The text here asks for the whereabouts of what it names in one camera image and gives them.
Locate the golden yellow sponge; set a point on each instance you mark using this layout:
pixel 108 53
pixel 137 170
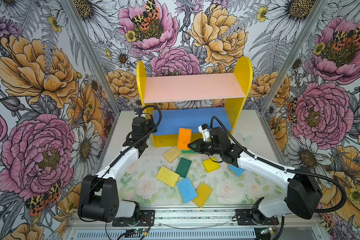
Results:
pixel 203 192

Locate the bright yellow sponge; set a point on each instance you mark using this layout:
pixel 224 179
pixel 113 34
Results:
pixel 211 165

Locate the dark green sponge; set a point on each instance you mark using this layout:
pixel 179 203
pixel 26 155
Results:
pixel 183 167

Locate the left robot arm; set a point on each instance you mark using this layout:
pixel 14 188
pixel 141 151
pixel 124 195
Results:
pixel 99 199

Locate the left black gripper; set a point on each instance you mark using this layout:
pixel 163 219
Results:
pixel 151 124

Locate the aluminium front rail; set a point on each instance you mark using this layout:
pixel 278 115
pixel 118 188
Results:
pixel 194 217

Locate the yellow porous sponge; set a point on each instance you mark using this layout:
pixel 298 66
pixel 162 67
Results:
pixel 168 177

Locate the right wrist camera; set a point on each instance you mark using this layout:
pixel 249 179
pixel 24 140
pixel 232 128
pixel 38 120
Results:
pixel 205 131

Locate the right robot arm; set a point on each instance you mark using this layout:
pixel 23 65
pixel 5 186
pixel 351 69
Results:
pixel 302 191

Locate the light green sponge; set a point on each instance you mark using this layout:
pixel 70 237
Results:
pixel 189 152

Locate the blue porous sponge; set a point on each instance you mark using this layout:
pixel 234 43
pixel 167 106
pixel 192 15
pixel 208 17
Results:
pixel 187 190

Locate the pale yellow sponge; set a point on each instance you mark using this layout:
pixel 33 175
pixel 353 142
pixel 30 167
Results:
pixel 172 154

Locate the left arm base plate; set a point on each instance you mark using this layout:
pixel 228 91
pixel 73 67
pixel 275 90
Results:
pixel 145 218

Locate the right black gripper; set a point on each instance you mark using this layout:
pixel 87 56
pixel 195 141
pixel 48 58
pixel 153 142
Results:
pixel 199 142

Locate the orange sponge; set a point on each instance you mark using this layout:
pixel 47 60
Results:
pixel 184 138

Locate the yellow wooden shelf unit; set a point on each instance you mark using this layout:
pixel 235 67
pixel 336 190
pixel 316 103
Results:
pixel 232 87

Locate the light blue sponge right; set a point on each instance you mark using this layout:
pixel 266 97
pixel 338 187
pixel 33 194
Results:
pixel 236 171

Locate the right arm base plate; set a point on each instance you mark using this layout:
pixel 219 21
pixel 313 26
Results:
pixel 246 217

